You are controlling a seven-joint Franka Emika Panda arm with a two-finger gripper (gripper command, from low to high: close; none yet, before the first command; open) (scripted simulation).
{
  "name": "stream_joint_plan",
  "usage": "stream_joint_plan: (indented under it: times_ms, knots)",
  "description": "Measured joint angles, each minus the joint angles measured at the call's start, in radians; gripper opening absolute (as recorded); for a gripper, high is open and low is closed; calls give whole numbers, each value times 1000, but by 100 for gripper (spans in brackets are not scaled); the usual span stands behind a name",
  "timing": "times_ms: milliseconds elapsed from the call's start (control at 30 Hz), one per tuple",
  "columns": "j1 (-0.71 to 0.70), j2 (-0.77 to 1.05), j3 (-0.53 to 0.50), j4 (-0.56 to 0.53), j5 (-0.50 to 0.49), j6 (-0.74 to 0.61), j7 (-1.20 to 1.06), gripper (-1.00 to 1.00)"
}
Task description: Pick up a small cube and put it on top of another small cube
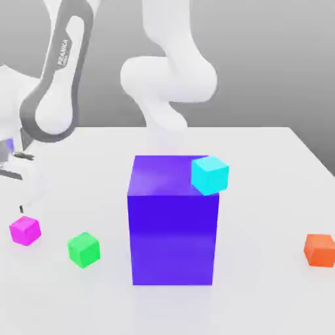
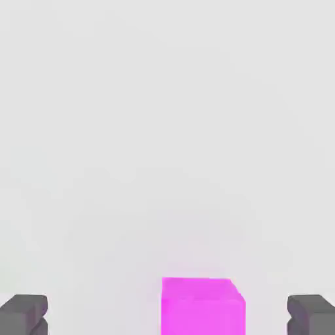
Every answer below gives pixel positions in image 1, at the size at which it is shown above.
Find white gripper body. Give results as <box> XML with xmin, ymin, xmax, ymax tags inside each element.
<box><xmin>0</xmin><ymin>160</ymin><xmax>48</xmax><ymax>207</ymax></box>

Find small magenta cube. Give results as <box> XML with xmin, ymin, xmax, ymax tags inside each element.
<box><xmin>9</xmin><ymin>215</ymin><xmax>42</xmax><ymax>247</ymax></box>

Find small green cube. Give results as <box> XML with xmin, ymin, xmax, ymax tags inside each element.
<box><xmin>67</xmin><ymin>231</ymin><xmax>101</xmax><ymax>270</ymax></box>

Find small cyan cube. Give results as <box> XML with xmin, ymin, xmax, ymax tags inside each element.
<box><xmin>190</xmin><ymin>155</ymin><xmax>230</xmax><ymax>197</ymax></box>

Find small orange cube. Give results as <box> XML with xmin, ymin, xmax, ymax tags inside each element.
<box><xmin>303</xmin><ymin>233</ymin><xmax>335</xmax><ymax>268</ymax></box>

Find large purple box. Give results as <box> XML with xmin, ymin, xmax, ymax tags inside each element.
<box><xmin>127</xmin><ymin>154</ymin><xmax>220</xmax><ymax>287</ymax></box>

